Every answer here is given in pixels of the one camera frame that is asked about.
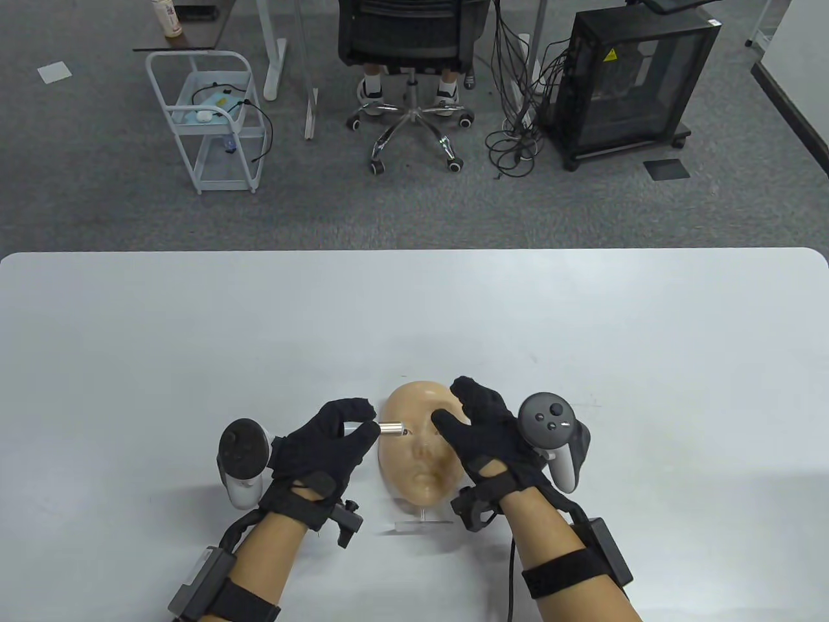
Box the person's left hand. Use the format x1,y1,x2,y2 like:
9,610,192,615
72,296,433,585
261,398,380,529

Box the person's right hand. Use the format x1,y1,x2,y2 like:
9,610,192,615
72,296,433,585
431,376,576,514

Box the beige mannequin face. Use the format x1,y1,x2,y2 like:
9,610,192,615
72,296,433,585
378,380,473,535

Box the person's left forearm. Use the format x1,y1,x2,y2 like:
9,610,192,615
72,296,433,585
227,512,337,603

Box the black right hand controller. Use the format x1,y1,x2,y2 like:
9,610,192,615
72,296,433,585
518,393,591,493

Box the black hand controller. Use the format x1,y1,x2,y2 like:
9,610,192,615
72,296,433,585
518,393,591,493
218,418,271,509

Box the black left hand controller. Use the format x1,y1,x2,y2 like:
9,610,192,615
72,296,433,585
218,418,271,509

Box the black right wrist sensor box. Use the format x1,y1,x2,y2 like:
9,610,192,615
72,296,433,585
586,516,634,588

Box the black wrist sensor box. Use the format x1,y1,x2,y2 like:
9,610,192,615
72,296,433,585
586,516,634,588
167,546,237,616

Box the black left wrist sensor box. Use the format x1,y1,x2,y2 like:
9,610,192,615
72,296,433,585
167,546,237,616

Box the white rolling cart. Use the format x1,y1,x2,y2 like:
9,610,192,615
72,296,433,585
145,51,267,195

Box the dark floor plate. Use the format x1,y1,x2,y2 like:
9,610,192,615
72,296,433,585
642,159,690,181

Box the light blue box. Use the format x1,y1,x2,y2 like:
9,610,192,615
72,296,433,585
172,91,250,127

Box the black computer cabinet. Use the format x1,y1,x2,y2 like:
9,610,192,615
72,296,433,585
544,5,723,172

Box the white desk leg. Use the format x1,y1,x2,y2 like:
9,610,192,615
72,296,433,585
256,0,289,101
526,0,548,88

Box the black office chair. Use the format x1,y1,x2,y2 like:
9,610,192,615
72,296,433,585
337,0,488,176

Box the dark brown table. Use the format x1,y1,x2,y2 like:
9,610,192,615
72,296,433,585
133,0,240,52

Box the white pink bottle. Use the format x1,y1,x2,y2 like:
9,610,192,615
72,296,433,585
151,0,184,38

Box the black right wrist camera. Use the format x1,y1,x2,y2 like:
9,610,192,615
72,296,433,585
450,486,503,533

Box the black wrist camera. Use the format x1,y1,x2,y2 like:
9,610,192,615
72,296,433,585
450,486,503,533
327,499,363,550

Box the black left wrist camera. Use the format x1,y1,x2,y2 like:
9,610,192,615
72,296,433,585
327,499,363,550

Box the black left glove cable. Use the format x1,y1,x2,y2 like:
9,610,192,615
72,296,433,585
219,509,266,551

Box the black right forearm strap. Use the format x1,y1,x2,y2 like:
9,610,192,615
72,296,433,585
521,547,600,600

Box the black forearm strap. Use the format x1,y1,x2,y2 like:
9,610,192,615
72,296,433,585
207,579,282,622
521,547,600,600

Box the black left forearm strap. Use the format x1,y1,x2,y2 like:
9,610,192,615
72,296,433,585
207,579,282,622

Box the black cable bundle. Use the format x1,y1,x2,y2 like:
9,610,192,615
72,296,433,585
484,0,574,181

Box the black cable on cart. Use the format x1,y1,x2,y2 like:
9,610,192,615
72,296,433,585
191,81,274,164

